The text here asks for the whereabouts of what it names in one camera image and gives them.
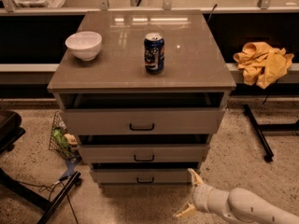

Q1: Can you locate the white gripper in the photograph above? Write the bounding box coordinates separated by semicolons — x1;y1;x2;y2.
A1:
174;168;232;218

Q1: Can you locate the grey drawer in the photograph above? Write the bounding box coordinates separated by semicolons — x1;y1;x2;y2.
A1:
61;108;225;135
78;144;209;163
90;169;196;185

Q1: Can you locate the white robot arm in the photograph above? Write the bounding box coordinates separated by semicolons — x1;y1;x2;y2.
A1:
175;168;299;224

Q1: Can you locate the grey drawer cabinet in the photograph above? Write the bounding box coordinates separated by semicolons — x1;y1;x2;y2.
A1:
47;9;237;189

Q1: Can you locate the black stand leg right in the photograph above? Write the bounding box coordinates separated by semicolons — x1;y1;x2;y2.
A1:
243;105;299;162

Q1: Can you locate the blue soda can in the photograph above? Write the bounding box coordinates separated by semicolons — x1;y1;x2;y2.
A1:
144;33;164;74

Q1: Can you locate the yellow crumpled cloth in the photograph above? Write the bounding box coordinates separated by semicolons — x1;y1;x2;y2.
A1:
233;42;294;89

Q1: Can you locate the white ceramic bowl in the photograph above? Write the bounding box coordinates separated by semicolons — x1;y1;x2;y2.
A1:
65;31;102;61

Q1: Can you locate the black chair seat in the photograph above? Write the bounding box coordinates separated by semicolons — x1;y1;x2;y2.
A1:
0;110;25;154

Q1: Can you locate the wire basket with items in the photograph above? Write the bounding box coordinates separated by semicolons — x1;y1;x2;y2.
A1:
49;112;79;160

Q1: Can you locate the black floor cable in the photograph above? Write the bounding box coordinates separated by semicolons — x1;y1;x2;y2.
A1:
18;179;79;224

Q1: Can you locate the black stand frame left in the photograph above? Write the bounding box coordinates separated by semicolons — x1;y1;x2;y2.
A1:
0;168;82;224

